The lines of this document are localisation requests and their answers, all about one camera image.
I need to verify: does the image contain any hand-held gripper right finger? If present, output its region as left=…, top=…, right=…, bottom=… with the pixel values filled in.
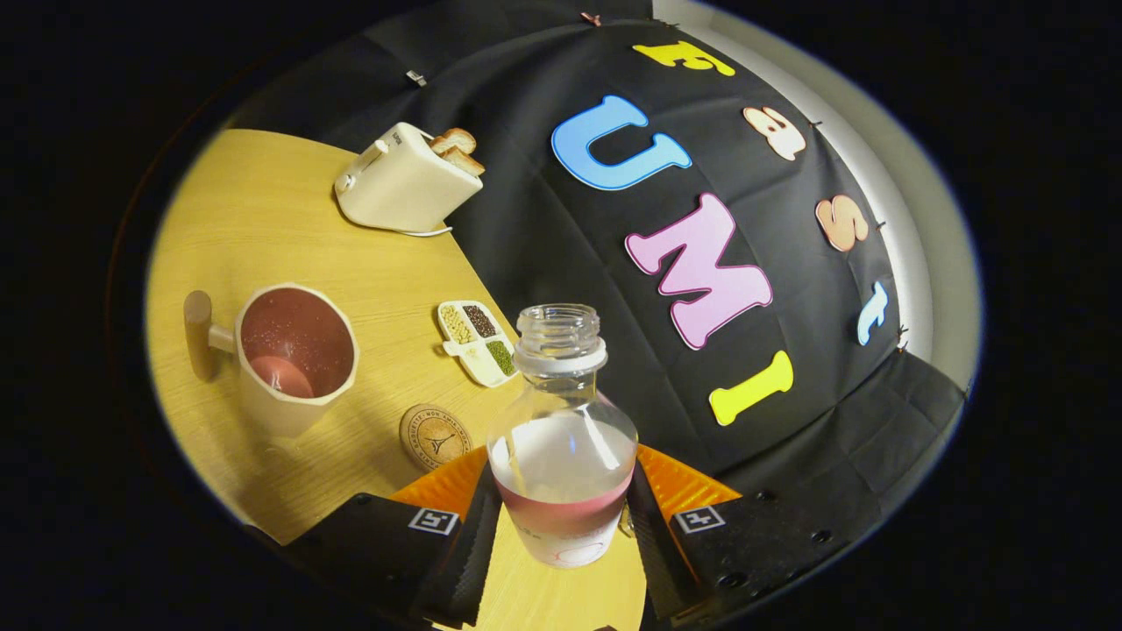
left=624, top=444, right=869, bottom=628

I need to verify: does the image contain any wooden table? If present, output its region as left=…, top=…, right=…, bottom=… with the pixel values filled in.
left=145, top=129, right=650, bottom=631

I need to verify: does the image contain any round cork coaster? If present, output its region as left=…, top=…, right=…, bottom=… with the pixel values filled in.
left=400, top=403, right=474, bottom=474

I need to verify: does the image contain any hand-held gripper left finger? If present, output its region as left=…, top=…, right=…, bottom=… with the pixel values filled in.
left=285, top=445, right=503, bottom=630

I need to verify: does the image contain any cream toaster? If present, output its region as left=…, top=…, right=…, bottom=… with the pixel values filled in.
left=334, top=122, right=485, bottom=234

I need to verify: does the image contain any cream cup with wooden handle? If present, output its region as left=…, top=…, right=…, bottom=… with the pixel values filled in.
left=183, top=282, right=360, bottom=439

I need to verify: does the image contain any clear juice bottle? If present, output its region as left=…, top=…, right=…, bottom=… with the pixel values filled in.
left=486, top=303, right=639, bottom=569

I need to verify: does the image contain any white divided dish of beans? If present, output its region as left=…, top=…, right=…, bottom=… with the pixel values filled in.
left=437, top=300, right=520, bottom=388

